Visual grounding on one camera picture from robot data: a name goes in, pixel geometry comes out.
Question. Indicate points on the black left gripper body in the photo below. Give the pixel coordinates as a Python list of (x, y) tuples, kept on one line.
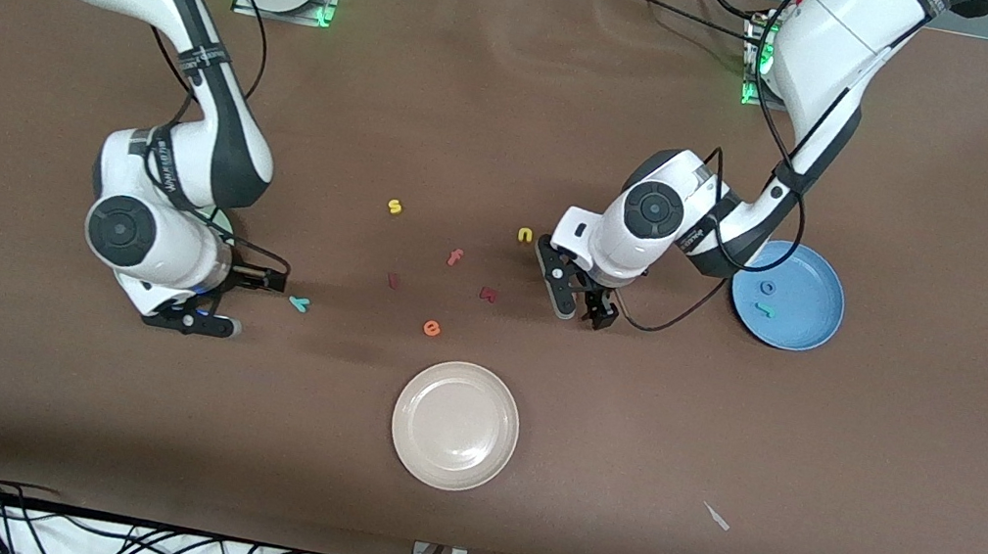
[(600, 305)]

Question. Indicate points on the teal foam letter y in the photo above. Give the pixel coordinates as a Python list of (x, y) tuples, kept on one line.
[(299, 303)]

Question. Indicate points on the teal foam letter l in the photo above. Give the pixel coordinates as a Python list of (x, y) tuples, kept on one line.
[(763, 310)]

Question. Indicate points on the blue foam letter o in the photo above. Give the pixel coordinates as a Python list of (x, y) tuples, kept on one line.
[(762, 287)]

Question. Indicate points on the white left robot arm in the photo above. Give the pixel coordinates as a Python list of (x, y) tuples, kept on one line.
[(828, 43)]

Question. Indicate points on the green plate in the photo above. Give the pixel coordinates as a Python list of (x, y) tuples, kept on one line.
[(222, 224)]

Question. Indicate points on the yellow foam letter u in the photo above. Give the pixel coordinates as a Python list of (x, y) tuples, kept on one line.
[(525, 238)]

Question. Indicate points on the dark red foam letter w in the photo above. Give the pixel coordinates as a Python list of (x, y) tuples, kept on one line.
[(490, 294)]

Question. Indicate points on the dark red foam letter i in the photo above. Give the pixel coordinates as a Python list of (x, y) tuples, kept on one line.
[(393, 280)]

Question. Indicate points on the yellow foam letter s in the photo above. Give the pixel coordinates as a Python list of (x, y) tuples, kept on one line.
[(395, 207)]

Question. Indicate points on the salmon foam letter f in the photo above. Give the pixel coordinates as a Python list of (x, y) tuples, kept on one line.
[(454, 257)]

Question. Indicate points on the orange foam letter e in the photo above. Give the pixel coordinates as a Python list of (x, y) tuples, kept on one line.
[(431, 329)]

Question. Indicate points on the beige plate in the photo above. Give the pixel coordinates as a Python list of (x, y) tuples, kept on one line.
[(455, 427)]

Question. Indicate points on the brown table cover sheet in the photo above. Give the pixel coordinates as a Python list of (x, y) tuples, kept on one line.
[(518, 122)]

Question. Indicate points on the blue plate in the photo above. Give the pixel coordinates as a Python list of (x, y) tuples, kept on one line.
[(806, 307)]

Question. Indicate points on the small grey paper scrap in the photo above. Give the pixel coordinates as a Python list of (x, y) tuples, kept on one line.
[(717, 516)]

